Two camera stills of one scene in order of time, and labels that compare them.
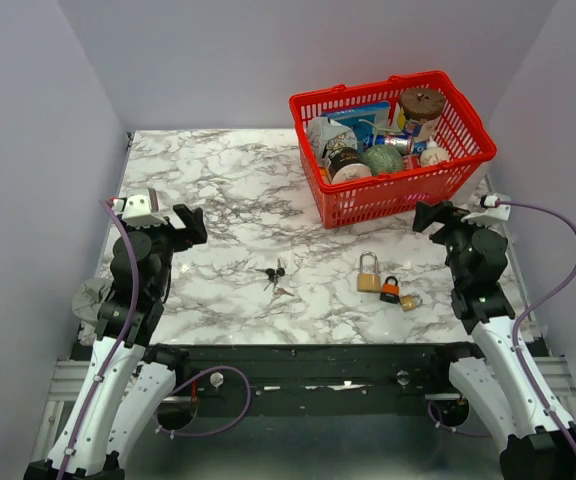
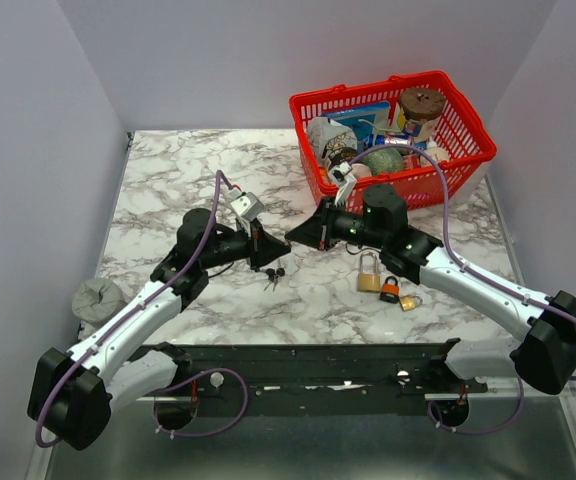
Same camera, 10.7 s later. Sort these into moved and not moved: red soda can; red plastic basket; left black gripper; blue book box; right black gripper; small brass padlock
Moved: left black gripper; right black gripper
Not moved: blue book box; red soda can; small brass padlock; red plastic basket
